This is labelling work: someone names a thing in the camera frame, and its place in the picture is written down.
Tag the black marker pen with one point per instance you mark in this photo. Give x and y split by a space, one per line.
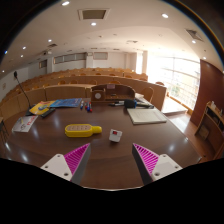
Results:
116 105
119 102

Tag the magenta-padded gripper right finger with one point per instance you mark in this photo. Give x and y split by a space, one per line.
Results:
156 165

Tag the white charger with red button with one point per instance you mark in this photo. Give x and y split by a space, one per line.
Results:
115 135

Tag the blue marker pen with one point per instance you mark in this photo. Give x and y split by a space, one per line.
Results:
88 106
82 104

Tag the black handheld microphone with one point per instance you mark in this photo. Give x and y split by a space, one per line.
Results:
130 103

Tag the blue booklet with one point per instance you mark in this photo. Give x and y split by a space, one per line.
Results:
66 102

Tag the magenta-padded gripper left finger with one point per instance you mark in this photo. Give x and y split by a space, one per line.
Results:
65 165

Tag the wooden desk organizer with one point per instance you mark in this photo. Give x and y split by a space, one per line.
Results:
98 96

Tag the large bright window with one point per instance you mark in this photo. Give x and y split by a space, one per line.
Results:
181 80

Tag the white leaflet with red print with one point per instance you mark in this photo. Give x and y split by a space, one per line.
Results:
25 124

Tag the yellow booklet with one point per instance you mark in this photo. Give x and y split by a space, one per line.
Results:
38 109

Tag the ceiling projector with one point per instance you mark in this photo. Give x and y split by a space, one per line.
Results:
47 52

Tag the black gooseneck microphone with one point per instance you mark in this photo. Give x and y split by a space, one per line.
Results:
15 74

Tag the long dark wall window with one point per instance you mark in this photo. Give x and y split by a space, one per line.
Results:
70 58

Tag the round ceiling lights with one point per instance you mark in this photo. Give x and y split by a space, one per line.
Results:
93 24

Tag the wooden auditorium seating rows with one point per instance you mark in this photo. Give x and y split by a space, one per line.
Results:
63 91

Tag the red marker pen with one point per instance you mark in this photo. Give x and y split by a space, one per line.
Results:
90 107
85 105

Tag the black remote control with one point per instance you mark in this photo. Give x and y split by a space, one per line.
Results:
48 113

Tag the wooden shelf unit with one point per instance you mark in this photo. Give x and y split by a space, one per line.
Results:
210 126

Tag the white notebook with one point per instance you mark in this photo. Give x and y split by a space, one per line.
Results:
146 116

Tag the small dark wall window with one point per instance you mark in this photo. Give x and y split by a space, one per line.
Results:
100 55

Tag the large square ceiling vent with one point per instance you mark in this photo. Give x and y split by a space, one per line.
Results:
94 14

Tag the small slatted ceiling vent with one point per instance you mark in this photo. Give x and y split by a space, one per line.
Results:
194 34

